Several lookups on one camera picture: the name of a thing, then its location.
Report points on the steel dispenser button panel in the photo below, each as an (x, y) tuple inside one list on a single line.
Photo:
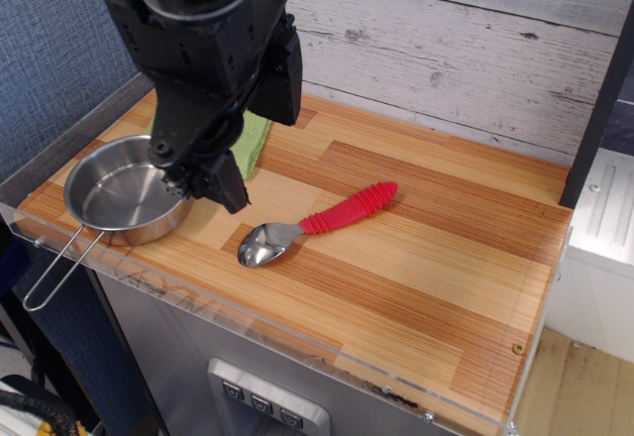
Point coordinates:
[(268, 399)]

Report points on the green folded cloth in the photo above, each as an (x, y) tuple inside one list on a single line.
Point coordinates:
[(247, 149)]

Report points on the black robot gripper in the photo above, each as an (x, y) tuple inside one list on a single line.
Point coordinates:
[(210, 61)]

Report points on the red handled metal spoon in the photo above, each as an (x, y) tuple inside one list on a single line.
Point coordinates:
[(269, 241)]

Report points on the white ribbed appliance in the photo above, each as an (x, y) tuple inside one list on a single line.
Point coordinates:
[(592, 297)]

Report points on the stainless steel pan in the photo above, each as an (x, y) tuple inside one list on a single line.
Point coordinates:
[(120, 197)]

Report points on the clear acrylic table guard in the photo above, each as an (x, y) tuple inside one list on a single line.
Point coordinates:
[(435, 319)]

